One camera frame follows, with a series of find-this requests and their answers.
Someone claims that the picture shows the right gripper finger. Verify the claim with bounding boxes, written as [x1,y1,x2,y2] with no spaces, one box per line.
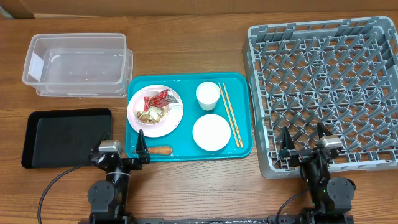
[317,122,333,139]
[279,127,296,156]

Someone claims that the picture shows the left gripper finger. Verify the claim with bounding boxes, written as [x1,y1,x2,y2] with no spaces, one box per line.
[95,132,109,150]
[136,129,151,163]

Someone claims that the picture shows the rice and peanut scraps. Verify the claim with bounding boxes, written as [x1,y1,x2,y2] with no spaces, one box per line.
[136,106,169,125]

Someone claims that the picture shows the red snack wrapper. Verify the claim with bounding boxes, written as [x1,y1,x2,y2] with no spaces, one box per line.
[144,89,180,111]

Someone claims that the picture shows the wooden chopstick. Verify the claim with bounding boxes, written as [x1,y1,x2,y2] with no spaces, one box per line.
[218,83,240,148]
[223,83,243,148]

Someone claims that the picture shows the white round bowl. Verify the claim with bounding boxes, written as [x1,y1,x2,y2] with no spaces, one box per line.
[192,114,231,151]

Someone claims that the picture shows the white paper cup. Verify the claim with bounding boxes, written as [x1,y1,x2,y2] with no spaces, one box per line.
[196,82,221,111]

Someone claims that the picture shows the pink bowl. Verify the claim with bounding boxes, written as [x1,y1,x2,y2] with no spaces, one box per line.
[133,98,148,125]

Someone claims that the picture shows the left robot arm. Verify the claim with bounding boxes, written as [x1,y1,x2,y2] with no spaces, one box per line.
[88,130,150,223]

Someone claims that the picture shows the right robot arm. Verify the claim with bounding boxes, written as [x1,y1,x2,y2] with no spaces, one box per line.
[275,122,356,224]

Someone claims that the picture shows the grey dishwasher rack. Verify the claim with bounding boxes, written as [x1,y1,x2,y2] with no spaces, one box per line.
[243,16,397,179]

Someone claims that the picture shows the orange carrot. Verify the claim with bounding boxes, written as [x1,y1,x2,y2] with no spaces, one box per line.
[147,146,173,155]

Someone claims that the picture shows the black plastic tray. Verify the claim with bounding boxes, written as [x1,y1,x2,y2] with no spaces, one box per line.
[21,108,113,169]

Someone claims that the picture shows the pink plate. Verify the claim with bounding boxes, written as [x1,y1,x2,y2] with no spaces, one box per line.
[127,85,183,138]

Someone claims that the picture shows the clear plastic film scrap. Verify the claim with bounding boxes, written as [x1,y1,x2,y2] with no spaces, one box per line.
[169,103,183,113]

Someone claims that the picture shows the clear plastic bin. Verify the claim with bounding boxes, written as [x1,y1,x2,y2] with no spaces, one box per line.
[22,33,133,98]

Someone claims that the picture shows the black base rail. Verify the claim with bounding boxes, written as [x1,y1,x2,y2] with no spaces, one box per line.
[77,214,355,224]

